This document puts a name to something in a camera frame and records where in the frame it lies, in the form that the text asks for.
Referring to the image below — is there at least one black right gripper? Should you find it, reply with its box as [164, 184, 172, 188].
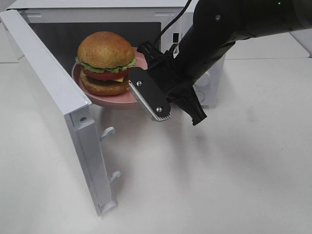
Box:
[137, 41, 207, 126]

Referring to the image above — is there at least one pink round plate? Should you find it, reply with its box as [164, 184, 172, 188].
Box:
[72, 52, 147, 108]

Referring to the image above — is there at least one burger with lettuce and tomato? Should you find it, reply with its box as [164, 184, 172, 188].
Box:
[76, 31, 137, 96]

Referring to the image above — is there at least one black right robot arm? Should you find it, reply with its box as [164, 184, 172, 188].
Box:
[129, 0, 312, 125]

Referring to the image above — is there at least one lower white timer knob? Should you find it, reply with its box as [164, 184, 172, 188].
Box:
[194, 73, 211, 87]

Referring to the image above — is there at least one black camera cable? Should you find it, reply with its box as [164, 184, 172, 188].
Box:
[153, 0, 193, 48]

